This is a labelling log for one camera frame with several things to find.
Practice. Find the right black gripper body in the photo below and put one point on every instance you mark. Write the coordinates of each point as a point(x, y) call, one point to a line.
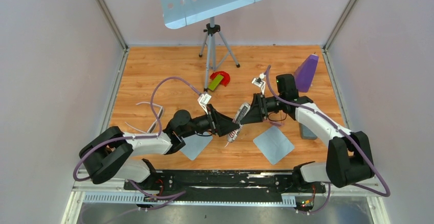
point(261, 104)

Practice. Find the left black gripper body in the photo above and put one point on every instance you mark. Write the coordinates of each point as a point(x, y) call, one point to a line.
point(213, 118)

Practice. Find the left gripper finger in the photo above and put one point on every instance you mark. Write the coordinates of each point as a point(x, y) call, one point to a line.
point(217, 118)
point(227, 127)

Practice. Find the striped printed glasses pouch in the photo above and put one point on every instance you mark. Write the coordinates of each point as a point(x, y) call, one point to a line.
point(241, 112)

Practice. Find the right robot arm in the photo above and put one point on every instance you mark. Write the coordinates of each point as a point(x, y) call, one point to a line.
point(349, 154)

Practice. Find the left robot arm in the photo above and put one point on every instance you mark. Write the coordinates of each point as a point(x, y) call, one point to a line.
point(111, 154)

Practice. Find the white sunglasses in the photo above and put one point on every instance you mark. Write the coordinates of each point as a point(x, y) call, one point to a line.
point(145, 117)

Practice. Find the green rectangular block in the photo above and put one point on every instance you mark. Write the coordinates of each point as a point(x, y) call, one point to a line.
point(215, 82)

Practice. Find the left blue cleaning cloth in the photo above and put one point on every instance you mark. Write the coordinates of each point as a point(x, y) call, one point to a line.
point(195, 144)

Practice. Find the blue cleaning cloth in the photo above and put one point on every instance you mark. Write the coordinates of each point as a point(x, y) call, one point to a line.
point(195, 144)
point(273, 144)

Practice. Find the red curved plastic piece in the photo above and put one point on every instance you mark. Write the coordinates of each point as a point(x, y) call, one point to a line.
point(226, 79)

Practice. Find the right blue cleaning cloth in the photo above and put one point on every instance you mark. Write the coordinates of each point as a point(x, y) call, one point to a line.
point(273, 144)

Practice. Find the grey glasses case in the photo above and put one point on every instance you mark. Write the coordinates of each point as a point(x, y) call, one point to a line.
point(306, 133)

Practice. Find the grey tripod stand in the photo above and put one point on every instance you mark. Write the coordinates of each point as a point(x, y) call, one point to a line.
point(212, 29)

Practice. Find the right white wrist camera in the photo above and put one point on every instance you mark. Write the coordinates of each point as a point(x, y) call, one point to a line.
point(260, 82)

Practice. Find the white slotted cable duct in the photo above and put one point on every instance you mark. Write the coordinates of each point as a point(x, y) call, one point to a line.
point(139, 198)

